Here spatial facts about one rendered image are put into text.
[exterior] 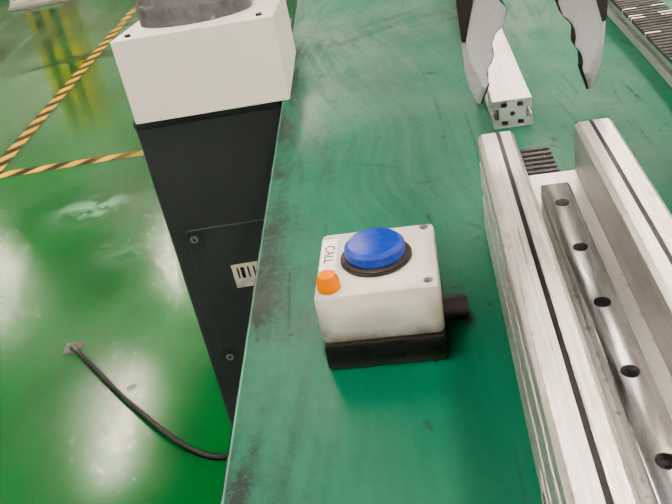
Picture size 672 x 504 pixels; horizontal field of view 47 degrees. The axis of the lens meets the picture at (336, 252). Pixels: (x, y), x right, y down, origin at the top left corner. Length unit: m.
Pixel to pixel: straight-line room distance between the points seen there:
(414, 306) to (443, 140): 0.35
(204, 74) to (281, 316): 0.49
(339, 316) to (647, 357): 0.18
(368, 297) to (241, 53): 0.56
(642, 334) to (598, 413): 0.12
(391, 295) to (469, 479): 0.12
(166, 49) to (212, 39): 0.06
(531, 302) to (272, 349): 0.21
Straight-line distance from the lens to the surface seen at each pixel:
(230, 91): 1.01
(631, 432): 0.39
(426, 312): 0.50
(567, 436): 0.35
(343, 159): 0.81
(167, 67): 1.01
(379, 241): 0.51
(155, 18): 1.05
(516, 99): 0.82
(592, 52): 0.65
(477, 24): 0.63
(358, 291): 0.49
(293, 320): 0.58
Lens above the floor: 1.11
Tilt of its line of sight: 31 degrees down
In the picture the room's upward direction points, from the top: 11 degrees counter-clockwise
